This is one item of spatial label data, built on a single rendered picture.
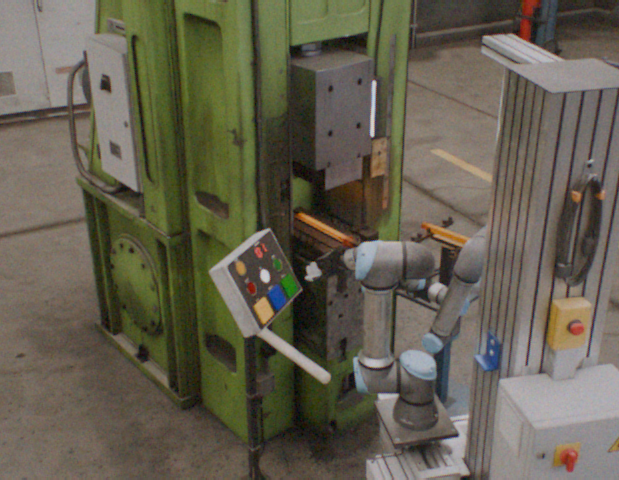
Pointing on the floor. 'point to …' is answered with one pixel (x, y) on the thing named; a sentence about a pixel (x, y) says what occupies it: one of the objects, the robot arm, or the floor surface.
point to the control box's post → (252, 404)
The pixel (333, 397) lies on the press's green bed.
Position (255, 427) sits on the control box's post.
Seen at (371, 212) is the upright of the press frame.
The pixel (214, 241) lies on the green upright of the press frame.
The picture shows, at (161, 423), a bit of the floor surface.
